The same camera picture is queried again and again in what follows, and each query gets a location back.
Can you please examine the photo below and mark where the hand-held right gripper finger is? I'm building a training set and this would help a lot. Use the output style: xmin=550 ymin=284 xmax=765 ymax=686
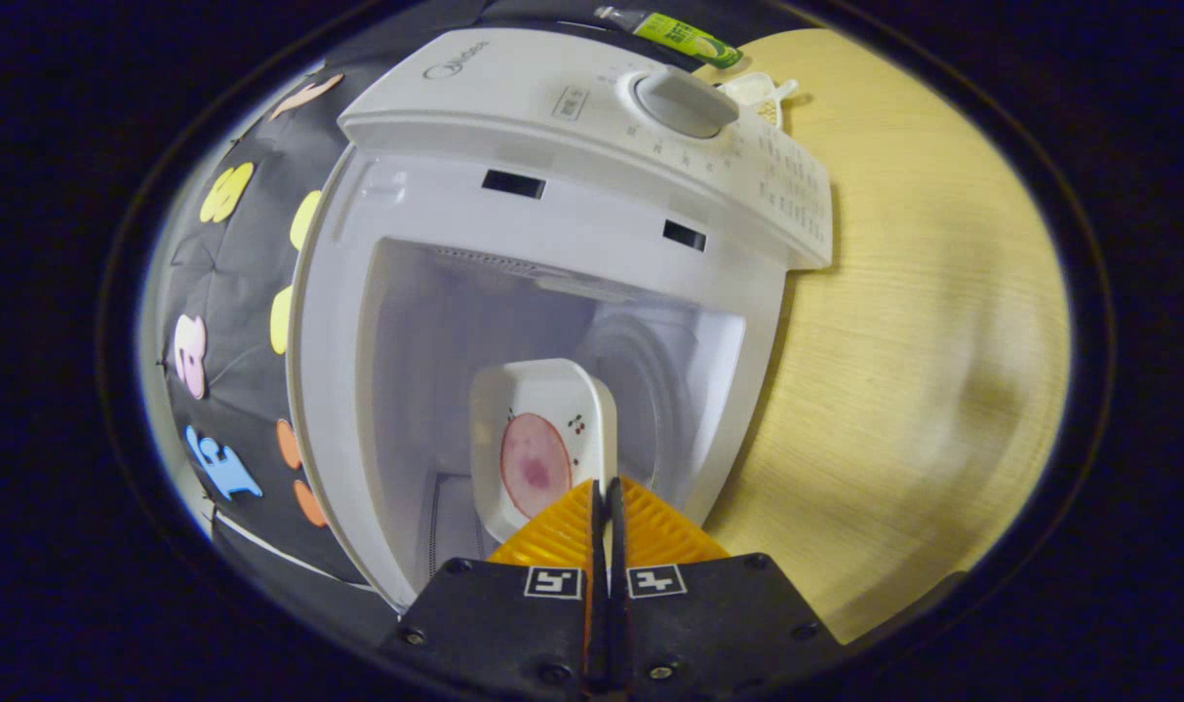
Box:
xmin=377 ymin=478 xmax=609 ymax=702
xmin=608 ymin=476 xmax=847 ymax=698

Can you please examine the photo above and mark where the pink ham slice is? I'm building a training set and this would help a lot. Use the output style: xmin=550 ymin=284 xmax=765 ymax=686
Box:
xmin=499 ymin=412 xmax=574 ymax=521

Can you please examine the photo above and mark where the white square plate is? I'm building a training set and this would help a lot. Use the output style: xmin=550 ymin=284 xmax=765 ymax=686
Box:
xmin=469 ymin=358 xmax=620 ymax=545

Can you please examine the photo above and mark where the white microwave oven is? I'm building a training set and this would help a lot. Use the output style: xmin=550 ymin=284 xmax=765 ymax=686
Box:
xmin=287 ymin=26 xmax=836 ymax=617

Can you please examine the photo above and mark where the white divided dish of beans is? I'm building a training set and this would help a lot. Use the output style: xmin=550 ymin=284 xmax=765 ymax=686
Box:
xmin=717 ymin=70 xmax=801 ymax=129

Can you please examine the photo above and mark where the green label drink bottle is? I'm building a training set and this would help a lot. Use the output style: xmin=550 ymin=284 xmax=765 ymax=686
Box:
xmin=594 ymin=4 xmax=745 ymax=70

